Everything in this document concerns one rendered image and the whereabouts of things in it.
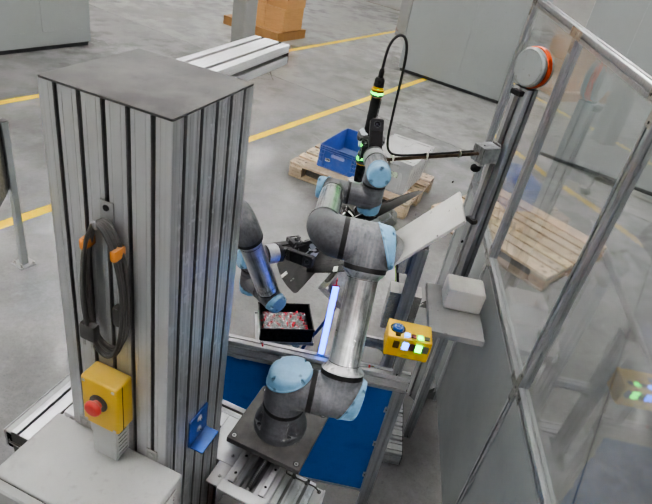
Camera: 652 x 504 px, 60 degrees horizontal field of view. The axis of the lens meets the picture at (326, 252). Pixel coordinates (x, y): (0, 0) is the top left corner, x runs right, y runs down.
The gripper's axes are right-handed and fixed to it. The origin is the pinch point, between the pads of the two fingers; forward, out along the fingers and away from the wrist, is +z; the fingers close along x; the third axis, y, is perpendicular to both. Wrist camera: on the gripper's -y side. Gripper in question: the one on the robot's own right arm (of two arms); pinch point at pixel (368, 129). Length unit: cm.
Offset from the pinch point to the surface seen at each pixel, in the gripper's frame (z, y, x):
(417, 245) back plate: -3, 44, 29
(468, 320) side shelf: -6, 78, 61
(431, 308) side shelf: 0, 78, 45
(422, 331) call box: -42, 57, 27
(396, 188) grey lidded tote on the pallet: 253, 142, 86
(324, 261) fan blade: -19, 46, -9
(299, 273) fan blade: -1, 66, -16
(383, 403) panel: -42, 95, 21
